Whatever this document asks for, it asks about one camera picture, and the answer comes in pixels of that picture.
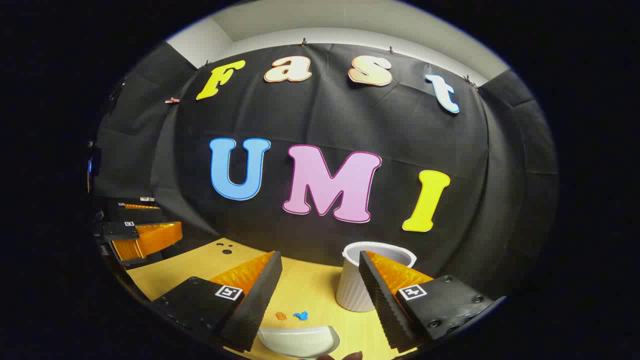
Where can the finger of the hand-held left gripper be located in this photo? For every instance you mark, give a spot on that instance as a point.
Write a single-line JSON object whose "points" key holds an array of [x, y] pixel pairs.
{"points": [[150, 240], [137, 215]]}

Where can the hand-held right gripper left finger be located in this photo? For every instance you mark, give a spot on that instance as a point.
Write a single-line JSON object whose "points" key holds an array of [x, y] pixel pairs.
{"points": [[252, 305]]}

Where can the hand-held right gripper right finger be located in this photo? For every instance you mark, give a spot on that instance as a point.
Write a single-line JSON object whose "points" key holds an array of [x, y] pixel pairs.
{"points": [[382, 305]]}

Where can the white ribbed garbage bin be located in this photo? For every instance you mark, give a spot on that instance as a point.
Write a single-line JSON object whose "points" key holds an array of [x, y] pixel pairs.
{"points": [[350, 290]]}

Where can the blue paper trash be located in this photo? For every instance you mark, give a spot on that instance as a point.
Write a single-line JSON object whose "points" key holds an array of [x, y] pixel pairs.
{"points": [[301, 315]]}

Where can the white dustpan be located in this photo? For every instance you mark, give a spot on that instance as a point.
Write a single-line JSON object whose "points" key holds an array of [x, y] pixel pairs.
{"points": [[300, 340]]}

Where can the wooden desktop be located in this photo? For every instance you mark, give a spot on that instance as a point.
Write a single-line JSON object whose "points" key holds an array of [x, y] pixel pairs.
{"points": [[310, 290]]}

